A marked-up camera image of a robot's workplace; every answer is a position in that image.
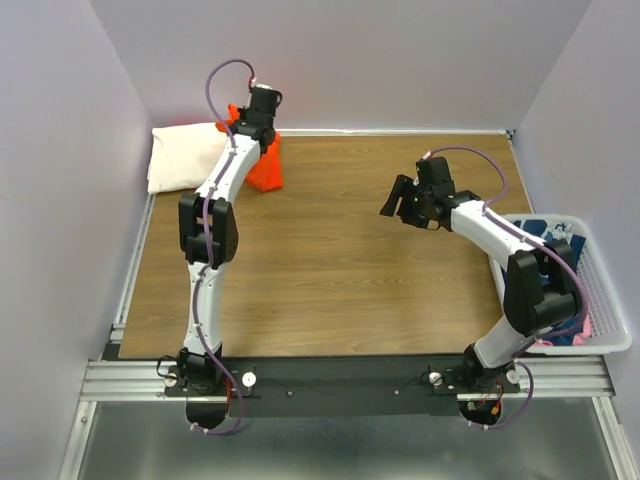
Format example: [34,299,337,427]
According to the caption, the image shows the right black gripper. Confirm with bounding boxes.
[378,174,431,230]

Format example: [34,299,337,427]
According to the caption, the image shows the orange t shirt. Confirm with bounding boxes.
[245,132,284,192]

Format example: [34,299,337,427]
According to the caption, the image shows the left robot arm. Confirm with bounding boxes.
[177,84,284,395]

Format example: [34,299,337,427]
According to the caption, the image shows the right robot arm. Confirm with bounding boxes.
[380,152,588,392]

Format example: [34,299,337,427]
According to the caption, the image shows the folded white t shirt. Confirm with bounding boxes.
[147,123,227,195]

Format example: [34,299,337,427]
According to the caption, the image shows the navy patterned t shirt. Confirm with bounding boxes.
[513,219,586,335]

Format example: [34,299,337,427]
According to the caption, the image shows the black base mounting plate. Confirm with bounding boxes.
[156,351,520,432]

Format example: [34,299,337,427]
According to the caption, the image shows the pink t shirt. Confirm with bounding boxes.
[535,317,591,347]

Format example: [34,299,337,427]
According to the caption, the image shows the white plastic basket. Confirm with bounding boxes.
[505,214,632,356]

